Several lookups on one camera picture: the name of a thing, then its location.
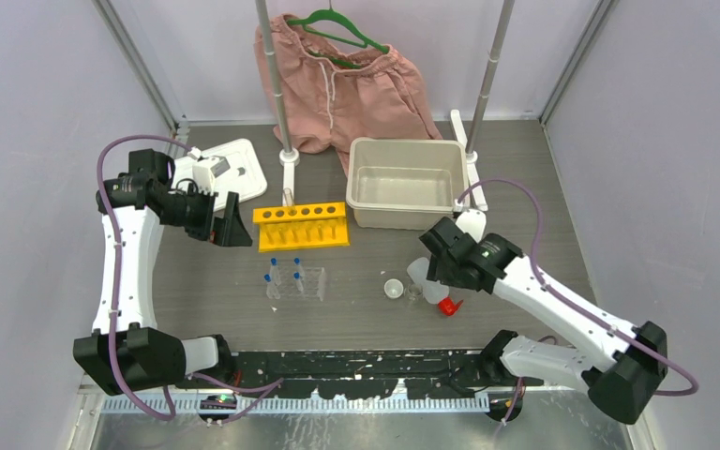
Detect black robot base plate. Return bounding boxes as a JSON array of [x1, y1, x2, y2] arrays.
[[204, 349, 515, 400]]

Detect white slotted cable duct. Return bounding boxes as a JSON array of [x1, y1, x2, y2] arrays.
[[99, 395, 491, 416]]

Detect small clear glass beaker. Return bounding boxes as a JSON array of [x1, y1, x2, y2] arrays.
[[405, 283, 423, 306]]

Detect pink fabric shorts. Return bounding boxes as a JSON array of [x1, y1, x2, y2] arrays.
[[270, 14, 442, 168]]

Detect beige plastic bin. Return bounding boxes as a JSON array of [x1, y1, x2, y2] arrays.
[[346, 138, 469, 231]]

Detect blue-capped small test tube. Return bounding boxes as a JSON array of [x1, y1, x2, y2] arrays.
[[264, 274, 280, 300]]

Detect metal rack pole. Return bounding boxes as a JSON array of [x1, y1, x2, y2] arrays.
[[449, 0, 516, 212], [254, 0, 300, 197]]

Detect yellow plastic test tube rack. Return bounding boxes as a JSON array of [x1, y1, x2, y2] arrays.
[[252, 202, 351, 252]]

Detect left metal rack pole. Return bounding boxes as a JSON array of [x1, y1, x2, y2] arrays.
[[254, 0, 300, 197]]

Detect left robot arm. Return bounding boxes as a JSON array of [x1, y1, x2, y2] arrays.
[[73, 149, 252, 396]]

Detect small white cup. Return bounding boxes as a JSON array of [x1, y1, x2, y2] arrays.
[[383, 278, 405, 299]]

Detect right metal rack pole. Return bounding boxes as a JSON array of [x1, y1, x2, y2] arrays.
[[449, 0, 516, 212]]

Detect green clothes hanger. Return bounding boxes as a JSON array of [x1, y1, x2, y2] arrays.
[[286, 7, 390, 54]]

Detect clear acrylic tube rack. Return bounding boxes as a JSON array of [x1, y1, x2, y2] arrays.
[[277, 266, 327, 301]]

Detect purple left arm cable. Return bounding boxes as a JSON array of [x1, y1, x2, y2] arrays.
[[96, 133, 284, 427]]

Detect white plastic lid tray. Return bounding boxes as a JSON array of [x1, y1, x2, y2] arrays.
[[172, 139, 267, 212]]

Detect large clear glass test tube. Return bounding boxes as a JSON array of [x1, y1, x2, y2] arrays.
[[282, 187, 295, 207]]

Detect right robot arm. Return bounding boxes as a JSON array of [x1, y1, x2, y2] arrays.
[[419, 210, 668, 425]]

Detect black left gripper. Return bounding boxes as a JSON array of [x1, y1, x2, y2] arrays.
[[159, 183, 251, 247]]

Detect white plastic squeeze bottle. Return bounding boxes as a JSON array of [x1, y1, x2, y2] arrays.
[[407, 257, 463, 317]]

